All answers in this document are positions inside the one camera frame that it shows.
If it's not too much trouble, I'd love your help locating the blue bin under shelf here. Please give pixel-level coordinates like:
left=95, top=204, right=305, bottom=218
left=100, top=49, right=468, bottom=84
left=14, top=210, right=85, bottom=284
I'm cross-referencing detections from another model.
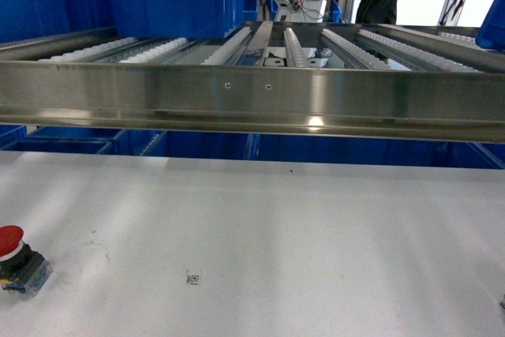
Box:
left=1, top=126, right=162, bottom=155
left=161, top=132, right=504, bottom=170

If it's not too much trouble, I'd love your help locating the blue bin under shelf left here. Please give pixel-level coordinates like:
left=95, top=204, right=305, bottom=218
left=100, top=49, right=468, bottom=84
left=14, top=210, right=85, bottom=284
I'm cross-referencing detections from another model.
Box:
left=1, top=126, right=162, bottom=155

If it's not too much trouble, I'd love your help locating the blue bin under shelf right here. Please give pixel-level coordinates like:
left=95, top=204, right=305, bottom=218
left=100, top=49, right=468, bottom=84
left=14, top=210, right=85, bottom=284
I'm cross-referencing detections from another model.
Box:
left=161, top=132, right=504, bottom=170

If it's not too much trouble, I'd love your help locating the steel roller shelf frame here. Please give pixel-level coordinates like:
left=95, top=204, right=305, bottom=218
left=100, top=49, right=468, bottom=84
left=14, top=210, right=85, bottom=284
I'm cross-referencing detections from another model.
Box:
left=1, top=22, right=504, bottom=143

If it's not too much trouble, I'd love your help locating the small QR code sticker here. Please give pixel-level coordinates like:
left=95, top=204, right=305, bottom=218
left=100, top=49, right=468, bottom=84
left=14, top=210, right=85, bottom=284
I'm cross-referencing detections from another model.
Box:
left=185, top=269, right=202, bottom=286

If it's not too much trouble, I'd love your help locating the blue bin right edge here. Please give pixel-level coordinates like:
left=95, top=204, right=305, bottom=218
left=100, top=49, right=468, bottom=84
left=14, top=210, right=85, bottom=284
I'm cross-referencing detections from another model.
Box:
left=476, top=0, right=504, bottom=51

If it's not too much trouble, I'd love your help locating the red mushroom push button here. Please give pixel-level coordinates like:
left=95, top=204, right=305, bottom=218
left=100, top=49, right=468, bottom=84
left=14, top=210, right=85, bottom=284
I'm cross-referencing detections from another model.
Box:
left=1, top=225, right=53, bottom=297

